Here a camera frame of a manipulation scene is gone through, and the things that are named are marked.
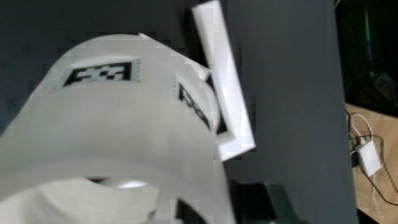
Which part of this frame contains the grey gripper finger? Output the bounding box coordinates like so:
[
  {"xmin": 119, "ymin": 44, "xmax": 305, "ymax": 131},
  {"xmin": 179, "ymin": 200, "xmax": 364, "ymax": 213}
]
[{"xmin": 229, "ymin": 181, "xmax": 309, "ymax": 224}]

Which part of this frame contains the white lamp shade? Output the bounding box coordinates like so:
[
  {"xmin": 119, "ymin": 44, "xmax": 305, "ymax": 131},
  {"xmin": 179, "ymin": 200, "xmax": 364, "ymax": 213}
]
[{"xmin": 0, "ymin": 35, "xmax": 234, "ymax": 224}]

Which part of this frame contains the white left fence bar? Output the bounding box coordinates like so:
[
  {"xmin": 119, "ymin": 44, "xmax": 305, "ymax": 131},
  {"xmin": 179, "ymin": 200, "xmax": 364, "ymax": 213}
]
[{"xmin": 192, "ymin": 0, "xmax": 256, "ymax": 161}]

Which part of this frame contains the white power adapter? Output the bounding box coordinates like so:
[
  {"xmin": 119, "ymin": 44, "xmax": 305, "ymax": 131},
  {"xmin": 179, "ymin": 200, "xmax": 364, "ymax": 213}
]
[{"xmin": 357, "ymin": 140, "xmax": 382, "ymax": 177}]

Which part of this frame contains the thin floor cable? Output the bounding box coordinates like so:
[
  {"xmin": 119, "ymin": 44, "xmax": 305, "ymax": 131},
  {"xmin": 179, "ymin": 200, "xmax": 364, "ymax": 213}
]
[{"xmin": 344, "ymin": 111, "xmax": 398, "ymax": 206}]

